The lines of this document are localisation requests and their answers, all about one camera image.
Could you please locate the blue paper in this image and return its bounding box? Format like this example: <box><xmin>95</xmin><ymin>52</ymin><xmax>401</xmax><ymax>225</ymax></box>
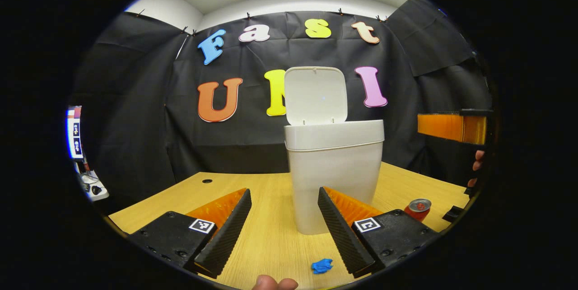
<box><xmin>311</xmin><ymin>258</ymin><xmax>334</xmax><ymax>275</ymax></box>

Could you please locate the white desktop garbage bin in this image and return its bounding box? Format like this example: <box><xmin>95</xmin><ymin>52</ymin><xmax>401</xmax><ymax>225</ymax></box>
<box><xmin>284</xmin><ymin>66</ymin><xmax>385</xmax><ymax>235</ymax></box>

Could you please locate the computer monitor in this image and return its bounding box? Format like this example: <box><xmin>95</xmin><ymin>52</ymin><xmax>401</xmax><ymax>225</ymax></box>
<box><xmin>67</xmin><ymin>106</ymin><xmax>84</xmax><ymax>159</ymax></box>

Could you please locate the red pop can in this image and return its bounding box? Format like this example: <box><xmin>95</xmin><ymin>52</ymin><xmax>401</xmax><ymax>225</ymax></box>
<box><xmin>404</xmin><ymin>198</ymin><xmax>432</xmax><ymax>223</ymax></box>

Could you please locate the black backdrop cloth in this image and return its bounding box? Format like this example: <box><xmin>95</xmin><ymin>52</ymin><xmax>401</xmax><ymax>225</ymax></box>
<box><xmin>72</xmin><ymin>0</ymin><xmax>495</xmax><ymax>214</ymax></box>

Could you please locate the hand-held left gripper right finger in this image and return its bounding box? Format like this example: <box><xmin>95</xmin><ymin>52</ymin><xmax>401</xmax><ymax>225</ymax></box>
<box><xmin>317</xmin><ymin>186</ymin><xmax>439</xmax><ymax>279</ymax></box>

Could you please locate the wooden desktop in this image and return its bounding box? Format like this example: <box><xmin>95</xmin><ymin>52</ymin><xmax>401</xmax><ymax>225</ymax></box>
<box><xmin>108</xmin><ymin>162</ymin><xmax>470</xmax><ymax>290</ymax></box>

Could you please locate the white side desk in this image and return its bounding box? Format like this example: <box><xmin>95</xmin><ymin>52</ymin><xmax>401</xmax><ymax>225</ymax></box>
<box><xmin>78</xmin><ymin>161</ymin><xmax>109</xmax><ymax>202</ymax></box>

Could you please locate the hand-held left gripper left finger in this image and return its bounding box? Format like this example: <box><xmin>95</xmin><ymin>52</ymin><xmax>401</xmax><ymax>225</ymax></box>
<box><xmin>128</xmin><ymin>187</ymin><xmax>252</xmax><ymax>280</ymax></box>

